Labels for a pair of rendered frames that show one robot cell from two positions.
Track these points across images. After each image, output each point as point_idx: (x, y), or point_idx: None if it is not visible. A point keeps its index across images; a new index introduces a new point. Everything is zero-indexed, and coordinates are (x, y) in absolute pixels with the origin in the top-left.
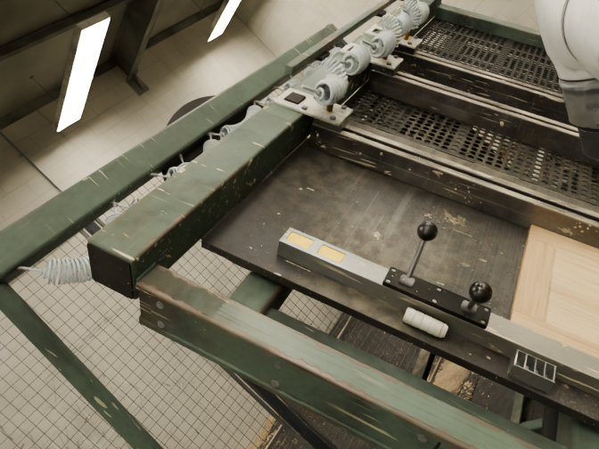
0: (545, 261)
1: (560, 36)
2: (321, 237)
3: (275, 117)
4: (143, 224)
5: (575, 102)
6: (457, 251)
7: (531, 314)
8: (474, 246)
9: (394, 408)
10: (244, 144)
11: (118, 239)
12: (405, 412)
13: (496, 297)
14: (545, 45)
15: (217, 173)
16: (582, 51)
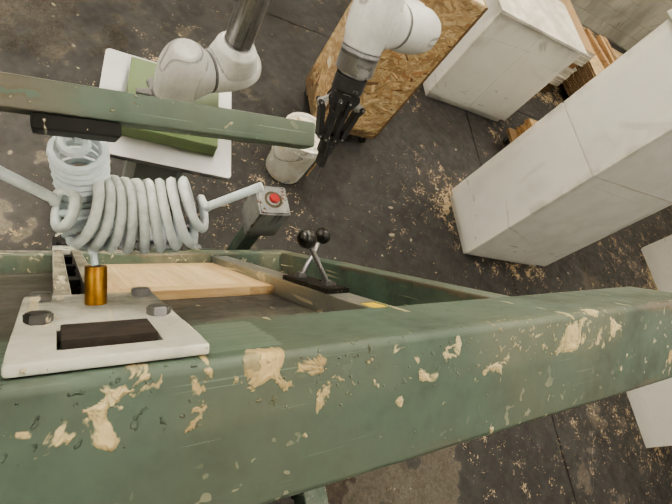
0: (155, 287)
1: (406, 33)
2: None
3: (274, 329)
4: (630, 293)
5: (375, 67)
6: (208, 311)
7: (242, 284)
8: (181, 309)
9: (412, 276)
10: (432, 312)
11: (657, 292)
12: (407, 275)
13: (238, 298)
14: (384, 39)
15: (512, 300)
16: (425, 38)
